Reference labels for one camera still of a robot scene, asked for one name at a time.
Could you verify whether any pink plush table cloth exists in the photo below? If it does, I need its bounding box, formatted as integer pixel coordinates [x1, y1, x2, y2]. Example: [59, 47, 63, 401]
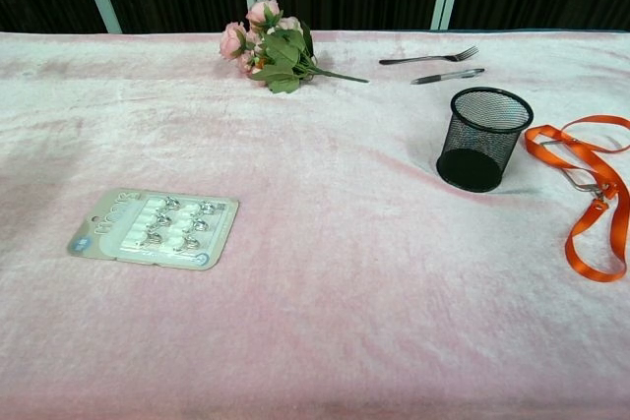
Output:
[0, 29, 630, 420]

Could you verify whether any orange lanyard with metal clip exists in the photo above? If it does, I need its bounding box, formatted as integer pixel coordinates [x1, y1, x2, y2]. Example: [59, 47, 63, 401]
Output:
[524, 114, 630, 284]

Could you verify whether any carded pack of metal hooks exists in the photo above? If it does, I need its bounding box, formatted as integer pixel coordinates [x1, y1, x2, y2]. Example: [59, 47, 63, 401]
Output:
[66, 187, 240, 271]

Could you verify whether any silver metal fork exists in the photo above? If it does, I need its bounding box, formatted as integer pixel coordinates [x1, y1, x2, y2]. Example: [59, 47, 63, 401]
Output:
[378, 44, 480, 66]

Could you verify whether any pink artificial flower bouquet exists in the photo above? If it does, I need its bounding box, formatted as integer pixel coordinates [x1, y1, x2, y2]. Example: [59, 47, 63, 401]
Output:
[219, 0, 370, 95]

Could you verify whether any black clear ballpoint pen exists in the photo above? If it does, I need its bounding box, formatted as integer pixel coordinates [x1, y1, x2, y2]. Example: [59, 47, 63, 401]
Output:
[410, 67, 486, 86]

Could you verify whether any black mesh pen holder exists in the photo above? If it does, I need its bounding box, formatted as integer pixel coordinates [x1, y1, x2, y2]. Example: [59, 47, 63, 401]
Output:
[435, 87, 535, 194]

